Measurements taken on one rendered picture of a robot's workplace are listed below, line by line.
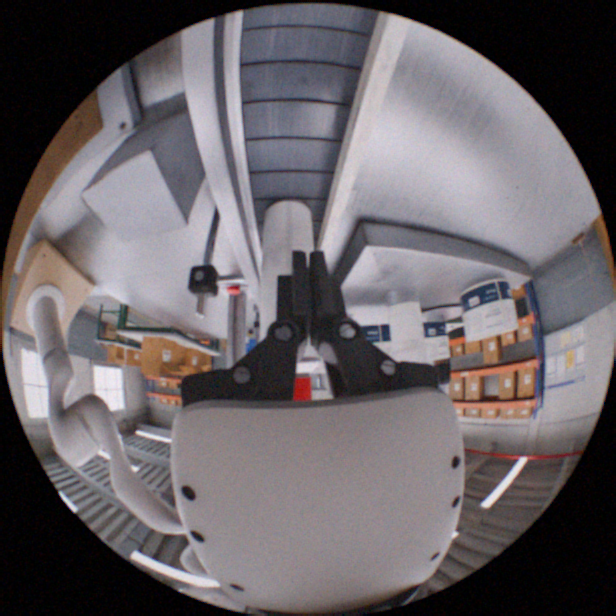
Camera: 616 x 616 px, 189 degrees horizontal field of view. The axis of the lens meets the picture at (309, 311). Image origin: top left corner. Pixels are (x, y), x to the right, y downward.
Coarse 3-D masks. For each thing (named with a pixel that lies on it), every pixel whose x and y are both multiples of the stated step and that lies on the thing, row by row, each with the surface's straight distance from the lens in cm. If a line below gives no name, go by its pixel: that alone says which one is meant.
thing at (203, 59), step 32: (192, 32) 9; (224, 32) 10; (192, 64) 9; (192, 96) 9; (224, 96) 10; (224, 128) 10; (224, 160) 10; (224, 192) 12; (224, 224) 14; (256, 288) 23
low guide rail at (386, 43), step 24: (384, 24) 14; (408, 24) 15; (384, 48) 14; (384, 72) 14; (360, 96) 15; (360, 120) 14; (360, 144) 15; (336, 168) 18; (336, 192) 18; (336, 216) 20
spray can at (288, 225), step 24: (288, 216) 21; (264, 240) 21; (288, 240) 19; (312, 240) 21; (264, 264) 19; (288, 264) 18; (264, 288) 18; (264, 312) 18; (264, 336) 17; (312, 360) 16
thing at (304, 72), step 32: (256, 32) 17; (288, 32) 17; (320, 32) 17; (352, 32) 18; (256, 64) 17; (288, 64) 17; (320, 64) 17; (352, 64) 17; (256, 96) 17; (288, 96) 17; (320, 96) 17; (352, 96) 17; (256, 128) 18; (288, 128) 18; (320, 128) 18; (256, 160) 20; (288, 160) 20; (320, 160) 20; (256, 192) 22; (288, 192) 22; (320, 192) 23; (320, 224) 27
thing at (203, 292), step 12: (216, 216) 28; (216, 228) 27; (204, 252) 25; (204, 264) 24; (192, 276) 23; (204, 276) 22; (216, 276) 23; (228, 276) 22; (240, 276) 22; (192, 288) 22; (204, 288) 22; (216, 288) 23; (204, 300) 22; (204, 312) 22
